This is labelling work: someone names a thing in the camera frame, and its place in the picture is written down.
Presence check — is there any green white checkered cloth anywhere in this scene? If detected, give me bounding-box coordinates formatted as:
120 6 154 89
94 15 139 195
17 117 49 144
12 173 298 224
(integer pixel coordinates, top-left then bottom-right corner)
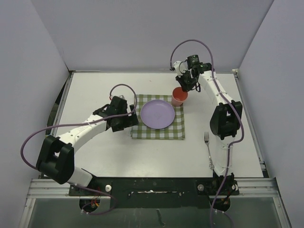
131 94 185 140

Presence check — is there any aluminium front frame rail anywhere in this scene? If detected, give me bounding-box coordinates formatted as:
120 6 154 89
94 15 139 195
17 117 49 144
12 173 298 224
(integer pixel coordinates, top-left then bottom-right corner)
27 178 278 199

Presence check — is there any silver metal fork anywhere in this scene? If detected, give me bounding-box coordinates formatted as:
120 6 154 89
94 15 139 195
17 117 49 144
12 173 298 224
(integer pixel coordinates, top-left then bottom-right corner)
204 132 214 170

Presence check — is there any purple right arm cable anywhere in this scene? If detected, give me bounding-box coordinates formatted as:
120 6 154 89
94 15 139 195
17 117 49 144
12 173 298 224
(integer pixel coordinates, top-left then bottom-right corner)
170 39 245 228

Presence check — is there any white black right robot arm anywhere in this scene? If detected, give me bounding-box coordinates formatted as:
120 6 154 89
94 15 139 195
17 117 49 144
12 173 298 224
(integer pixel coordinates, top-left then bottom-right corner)
173 55 243 176

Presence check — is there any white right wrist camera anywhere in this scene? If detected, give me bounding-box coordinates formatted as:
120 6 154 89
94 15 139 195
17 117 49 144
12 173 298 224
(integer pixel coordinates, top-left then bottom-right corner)
173 61 187 76

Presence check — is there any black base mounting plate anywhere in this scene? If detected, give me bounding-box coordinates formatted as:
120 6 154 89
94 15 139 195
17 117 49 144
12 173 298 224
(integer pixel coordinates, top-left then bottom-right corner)
69 176 239 212

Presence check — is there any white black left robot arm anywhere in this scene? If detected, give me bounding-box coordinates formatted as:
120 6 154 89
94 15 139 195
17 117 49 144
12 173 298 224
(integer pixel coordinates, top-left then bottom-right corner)
36 96 139 195

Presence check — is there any orange plastic cup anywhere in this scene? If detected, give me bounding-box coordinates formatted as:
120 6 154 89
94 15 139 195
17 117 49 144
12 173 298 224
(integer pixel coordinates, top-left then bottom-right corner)
171 87 188 107

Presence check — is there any purple plastic plate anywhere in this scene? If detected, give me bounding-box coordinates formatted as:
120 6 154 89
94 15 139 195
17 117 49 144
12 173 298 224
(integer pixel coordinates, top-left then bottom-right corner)
140 100 175 130

